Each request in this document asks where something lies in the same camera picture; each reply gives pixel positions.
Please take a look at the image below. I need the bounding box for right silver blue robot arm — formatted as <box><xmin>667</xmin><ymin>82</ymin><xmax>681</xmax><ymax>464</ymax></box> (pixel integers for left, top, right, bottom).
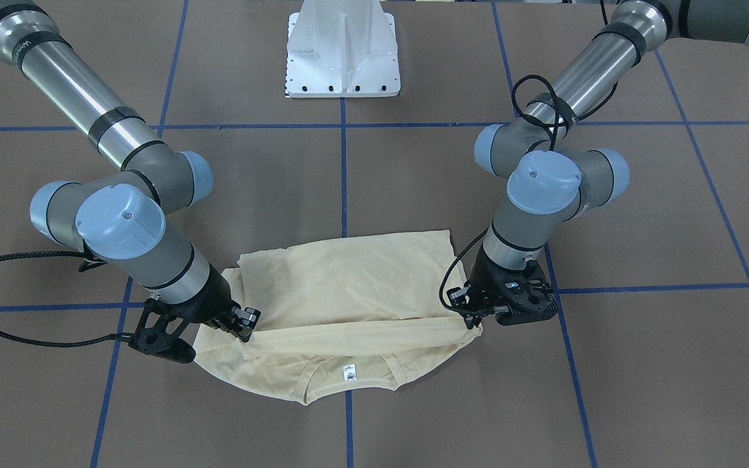
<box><xmin>0</xmin><ymin>1</ymin><xmax>259</xmax><ymax>347</ymax></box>

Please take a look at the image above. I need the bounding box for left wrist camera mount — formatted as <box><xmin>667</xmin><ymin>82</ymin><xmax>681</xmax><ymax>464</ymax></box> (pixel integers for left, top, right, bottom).
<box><xmin>495</xmin><ymin>260</ymin><xmax>559</xmax><ymax>326</ymax></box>

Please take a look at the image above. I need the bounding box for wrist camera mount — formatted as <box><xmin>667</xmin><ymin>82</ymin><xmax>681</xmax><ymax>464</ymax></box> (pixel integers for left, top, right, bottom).
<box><xmin>128</xmin><ymin>296</ymin><xmax>196</xmax><ymax>364</ymax></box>
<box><xmin>495</xmin><ymin>260</ymin><xmax>559</xmax><ymax>326</ymax></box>

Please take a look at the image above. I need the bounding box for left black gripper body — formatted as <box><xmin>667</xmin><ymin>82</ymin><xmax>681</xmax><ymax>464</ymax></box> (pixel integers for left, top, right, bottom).
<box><xmin>466</xmin><ymin>248</ymin><xmax>524</xmax><ymax>311</ymax></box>

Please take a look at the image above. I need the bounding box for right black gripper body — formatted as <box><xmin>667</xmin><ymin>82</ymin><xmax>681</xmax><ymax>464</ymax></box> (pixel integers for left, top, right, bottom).
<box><xmin>178</xmin><ymin>268</ymin><xmax>242</xmax><ymax>330</ymax></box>

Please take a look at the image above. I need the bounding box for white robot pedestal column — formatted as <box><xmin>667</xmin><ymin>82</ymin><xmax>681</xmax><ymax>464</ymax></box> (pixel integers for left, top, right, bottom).
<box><xmin>285</xmin><ymin>1</ymin><xmax>401</xmax><ymax>98</ymax></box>

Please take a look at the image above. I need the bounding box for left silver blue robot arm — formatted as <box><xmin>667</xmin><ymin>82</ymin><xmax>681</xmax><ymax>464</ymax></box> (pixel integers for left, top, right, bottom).
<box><xmin>439</xmin><ymin>1</ymin><xmax>749</xmax><ymax>330</ymax></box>

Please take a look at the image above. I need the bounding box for cream long-sleeve printed shirt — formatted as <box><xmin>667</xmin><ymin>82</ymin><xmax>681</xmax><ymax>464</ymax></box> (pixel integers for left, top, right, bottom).
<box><xmin>194</xmin><ymin>230</ymin><xmax>482</xmax><ymax>405</ymax></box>

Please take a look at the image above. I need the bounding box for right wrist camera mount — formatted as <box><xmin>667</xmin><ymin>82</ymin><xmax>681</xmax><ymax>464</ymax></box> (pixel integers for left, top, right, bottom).
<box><xmin>128</xmin><ymin>296</ymin><xmax>196</xmax><ymax>364</ymax></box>

